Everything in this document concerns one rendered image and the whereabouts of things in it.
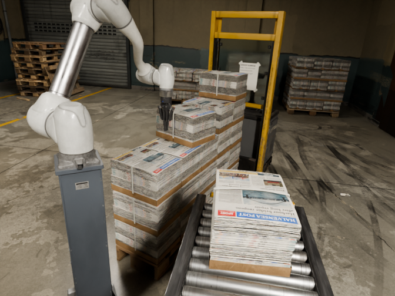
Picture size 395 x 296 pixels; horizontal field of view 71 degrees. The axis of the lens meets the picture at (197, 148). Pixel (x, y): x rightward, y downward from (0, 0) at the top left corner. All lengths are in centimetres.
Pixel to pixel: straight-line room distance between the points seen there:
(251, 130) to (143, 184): 185
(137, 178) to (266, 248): 98
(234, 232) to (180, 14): 803
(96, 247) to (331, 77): 633
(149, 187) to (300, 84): 567
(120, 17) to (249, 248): 119
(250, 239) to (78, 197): 83
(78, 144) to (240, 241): 81
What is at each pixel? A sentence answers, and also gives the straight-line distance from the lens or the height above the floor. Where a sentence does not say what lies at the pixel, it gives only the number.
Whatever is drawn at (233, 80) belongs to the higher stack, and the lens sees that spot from 253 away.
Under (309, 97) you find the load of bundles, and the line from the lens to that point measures 709.
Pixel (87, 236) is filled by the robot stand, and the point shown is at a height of 61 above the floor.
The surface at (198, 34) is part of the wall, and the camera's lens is 859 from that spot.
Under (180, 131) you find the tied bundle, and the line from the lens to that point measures 205.
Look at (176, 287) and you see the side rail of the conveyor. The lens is 103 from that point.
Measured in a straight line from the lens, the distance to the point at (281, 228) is 98.
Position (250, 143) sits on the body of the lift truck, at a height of 45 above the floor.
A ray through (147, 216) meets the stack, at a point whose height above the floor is 50.
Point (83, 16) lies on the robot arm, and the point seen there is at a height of 165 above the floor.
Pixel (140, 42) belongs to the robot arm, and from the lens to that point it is 165.
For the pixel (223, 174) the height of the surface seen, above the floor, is 103.
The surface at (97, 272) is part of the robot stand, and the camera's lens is 175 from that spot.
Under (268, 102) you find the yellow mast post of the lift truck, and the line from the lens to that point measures 301.
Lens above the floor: 157
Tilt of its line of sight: 21 degrees down
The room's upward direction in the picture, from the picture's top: 3 degrees clockwise
